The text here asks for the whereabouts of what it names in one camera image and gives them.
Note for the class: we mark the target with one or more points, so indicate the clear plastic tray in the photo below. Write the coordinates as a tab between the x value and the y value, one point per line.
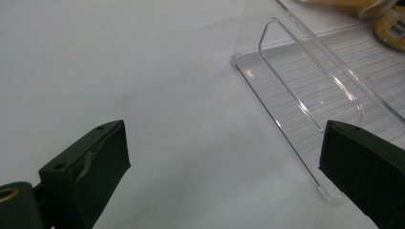
334	79

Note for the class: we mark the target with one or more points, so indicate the orange drink bottle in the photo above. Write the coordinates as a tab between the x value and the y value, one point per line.
393	28

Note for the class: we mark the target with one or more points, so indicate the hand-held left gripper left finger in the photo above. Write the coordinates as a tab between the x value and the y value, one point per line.
86	178

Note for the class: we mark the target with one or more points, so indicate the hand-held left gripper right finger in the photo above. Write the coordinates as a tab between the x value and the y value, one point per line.
366	168

